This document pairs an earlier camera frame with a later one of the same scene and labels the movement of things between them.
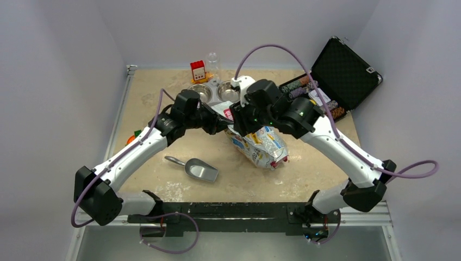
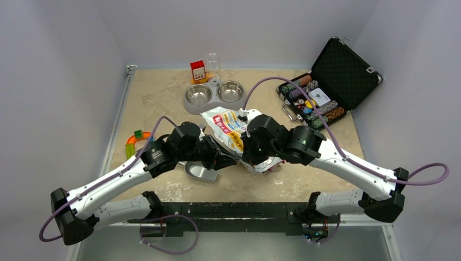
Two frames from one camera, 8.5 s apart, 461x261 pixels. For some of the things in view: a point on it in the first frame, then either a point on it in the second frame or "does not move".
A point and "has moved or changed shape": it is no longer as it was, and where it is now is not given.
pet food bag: [265, 147] has moved or changed shape
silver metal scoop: [197, 168] does not move
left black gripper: [214, 125] to [212, 161]
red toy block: [198, 73] does not move
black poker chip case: [344, 76] does not move
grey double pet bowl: [217, 91] does not move
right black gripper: [241, 123] to [249, 155]
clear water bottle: [213, 69] does not move
